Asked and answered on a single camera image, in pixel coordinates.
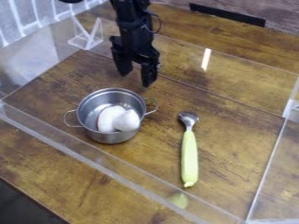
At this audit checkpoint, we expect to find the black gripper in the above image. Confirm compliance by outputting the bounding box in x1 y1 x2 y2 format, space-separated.
110 12 160 88

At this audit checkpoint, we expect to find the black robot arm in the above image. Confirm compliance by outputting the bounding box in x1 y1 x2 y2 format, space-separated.
110 0 160 87

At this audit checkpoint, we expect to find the small steel pot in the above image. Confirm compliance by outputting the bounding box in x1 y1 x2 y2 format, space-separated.
63 87 158 144

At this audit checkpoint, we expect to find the white mushroom toy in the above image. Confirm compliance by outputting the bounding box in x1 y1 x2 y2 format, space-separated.
96 106 140 133

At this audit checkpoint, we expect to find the clear acrylic enclosure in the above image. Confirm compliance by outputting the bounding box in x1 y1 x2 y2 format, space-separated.
0 21 299 224

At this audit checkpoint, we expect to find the black bar on wall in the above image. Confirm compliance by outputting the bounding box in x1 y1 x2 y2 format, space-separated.
190 3 267 27

